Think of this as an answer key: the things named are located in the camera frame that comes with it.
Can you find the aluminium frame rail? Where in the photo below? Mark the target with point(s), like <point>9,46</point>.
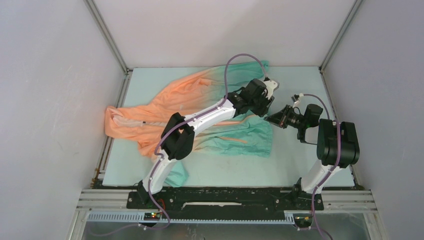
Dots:
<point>109,205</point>

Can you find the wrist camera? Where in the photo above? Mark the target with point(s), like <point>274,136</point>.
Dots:
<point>271,85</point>
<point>296,98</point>

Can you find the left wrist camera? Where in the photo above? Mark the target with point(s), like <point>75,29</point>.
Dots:
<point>271,85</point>

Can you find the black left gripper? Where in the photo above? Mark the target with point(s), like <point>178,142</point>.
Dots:
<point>266,102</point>

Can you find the teal and orange jacket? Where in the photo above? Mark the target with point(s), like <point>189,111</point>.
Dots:
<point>202,94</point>

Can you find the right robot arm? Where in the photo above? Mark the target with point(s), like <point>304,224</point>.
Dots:
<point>337,145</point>

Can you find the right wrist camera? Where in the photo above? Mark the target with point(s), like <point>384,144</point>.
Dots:
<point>296,98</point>

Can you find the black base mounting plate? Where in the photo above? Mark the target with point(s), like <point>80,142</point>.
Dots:
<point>226,203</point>

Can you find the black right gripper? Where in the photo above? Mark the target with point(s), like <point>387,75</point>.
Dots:
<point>280,118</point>

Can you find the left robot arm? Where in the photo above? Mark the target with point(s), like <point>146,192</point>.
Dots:
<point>177,139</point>

